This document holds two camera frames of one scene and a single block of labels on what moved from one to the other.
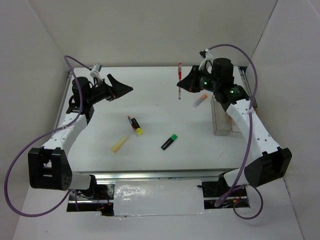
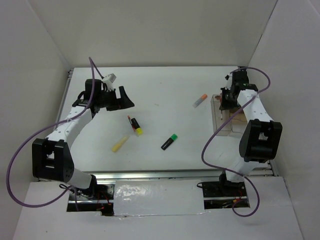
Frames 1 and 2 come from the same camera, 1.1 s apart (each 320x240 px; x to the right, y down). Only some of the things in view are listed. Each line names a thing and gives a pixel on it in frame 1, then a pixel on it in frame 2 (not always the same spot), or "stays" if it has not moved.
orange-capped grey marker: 197,102 stays
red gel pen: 180,78 -> 221,103
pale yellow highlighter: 116,146 stays
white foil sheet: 158,197 stays
